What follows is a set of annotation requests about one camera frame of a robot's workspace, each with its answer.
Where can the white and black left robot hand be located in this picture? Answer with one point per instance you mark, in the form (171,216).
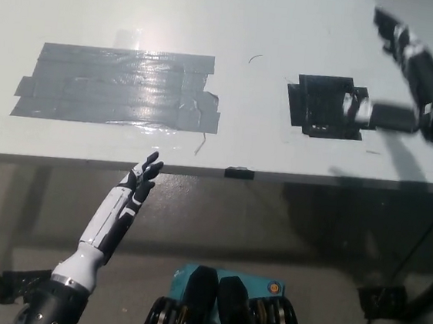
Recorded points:
(113,221)

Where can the black robot torso teal top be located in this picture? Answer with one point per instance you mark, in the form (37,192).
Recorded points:
(223,313)

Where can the black tape square patch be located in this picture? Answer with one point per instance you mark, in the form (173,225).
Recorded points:
(319,103)

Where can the grey duct tape patch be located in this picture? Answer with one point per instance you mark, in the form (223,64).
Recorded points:
(115,89)

